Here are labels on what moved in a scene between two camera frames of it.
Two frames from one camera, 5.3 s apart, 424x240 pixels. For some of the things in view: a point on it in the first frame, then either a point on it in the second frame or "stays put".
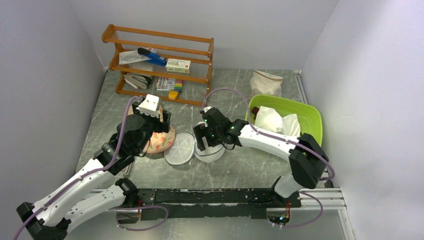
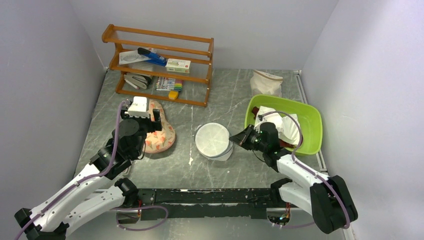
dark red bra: x=254 y=111 stays put
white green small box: x=178 y=65 stays put
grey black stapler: x=137 y=80 stays put
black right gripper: x=201 y=131 to x=242 y=138
